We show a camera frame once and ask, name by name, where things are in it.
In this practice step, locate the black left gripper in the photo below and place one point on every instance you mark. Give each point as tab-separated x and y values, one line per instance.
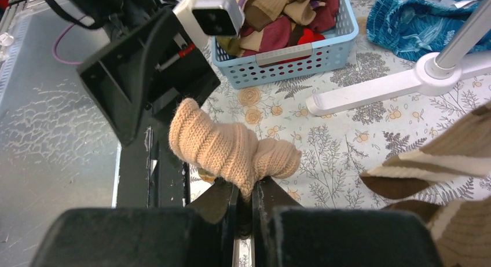
153	68

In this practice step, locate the light blue sock basket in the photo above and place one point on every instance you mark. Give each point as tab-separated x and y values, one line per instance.
291	62

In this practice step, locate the pile of assorted socks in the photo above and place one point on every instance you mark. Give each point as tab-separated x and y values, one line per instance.
275	24

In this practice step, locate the blue patterned cloth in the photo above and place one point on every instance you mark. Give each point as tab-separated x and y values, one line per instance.
413	28

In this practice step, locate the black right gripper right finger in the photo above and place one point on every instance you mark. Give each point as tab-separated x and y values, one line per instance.
287	234

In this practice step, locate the floral patterned table mat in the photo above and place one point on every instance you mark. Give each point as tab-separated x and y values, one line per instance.
337	148

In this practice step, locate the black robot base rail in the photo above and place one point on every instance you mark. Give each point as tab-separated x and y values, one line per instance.
149	174

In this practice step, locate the beige knitted sock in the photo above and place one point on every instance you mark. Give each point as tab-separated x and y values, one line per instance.
229	150

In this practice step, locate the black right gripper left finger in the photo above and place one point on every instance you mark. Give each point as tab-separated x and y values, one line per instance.
199	234

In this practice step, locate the silver white drying rack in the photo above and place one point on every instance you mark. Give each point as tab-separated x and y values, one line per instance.
433	74

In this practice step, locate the brown striped sock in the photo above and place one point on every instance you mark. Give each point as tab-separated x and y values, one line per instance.
460	229
462	150

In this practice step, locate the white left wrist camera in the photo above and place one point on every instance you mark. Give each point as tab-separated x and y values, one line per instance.
202	19

